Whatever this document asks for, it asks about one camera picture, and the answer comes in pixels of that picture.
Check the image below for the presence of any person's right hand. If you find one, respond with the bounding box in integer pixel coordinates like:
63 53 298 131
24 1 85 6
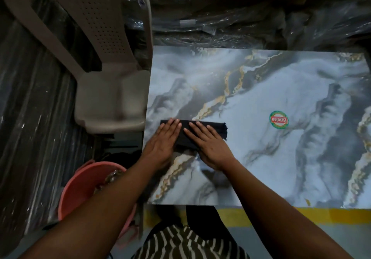
183 121 236 171

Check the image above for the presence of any person's left hand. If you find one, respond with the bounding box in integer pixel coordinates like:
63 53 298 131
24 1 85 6
142 118 183 169

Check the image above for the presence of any black cloth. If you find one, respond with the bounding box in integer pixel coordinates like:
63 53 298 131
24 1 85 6
160 119 228 152

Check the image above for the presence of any person's right forearm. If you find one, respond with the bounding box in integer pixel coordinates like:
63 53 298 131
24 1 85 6
222 159 371 259

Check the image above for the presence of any person's left forearm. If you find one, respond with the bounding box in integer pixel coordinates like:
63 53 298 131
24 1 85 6
16 155 170 259

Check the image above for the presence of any round green red sticker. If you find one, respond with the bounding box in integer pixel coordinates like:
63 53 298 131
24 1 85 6
269 110 290 130

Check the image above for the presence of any crumpled grey rag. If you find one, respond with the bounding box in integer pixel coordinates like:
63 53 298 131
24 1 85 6
93 169 126 195

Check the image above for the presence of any beige plastic chair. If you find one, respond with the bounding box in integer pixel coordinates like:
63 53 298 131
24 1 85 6
0 0 153 135

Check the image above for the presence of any pink plastic bucket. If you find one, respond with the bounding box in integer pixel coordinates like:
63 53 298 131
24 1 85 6
58 160 139 249

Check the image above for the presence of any black white striped garment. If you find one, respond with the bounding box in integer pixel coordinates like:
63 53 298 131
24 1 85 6
131 223 250 259

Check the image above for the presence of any pile of plastic-wrapped dark bundles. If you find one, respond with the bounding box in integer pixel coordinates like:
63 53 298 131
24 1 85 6
143 0 371 54

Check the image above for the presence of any plastic-wrapped dark striped stack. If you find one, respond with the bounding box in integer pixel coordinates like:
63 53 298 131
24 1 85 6
0 0 97 250

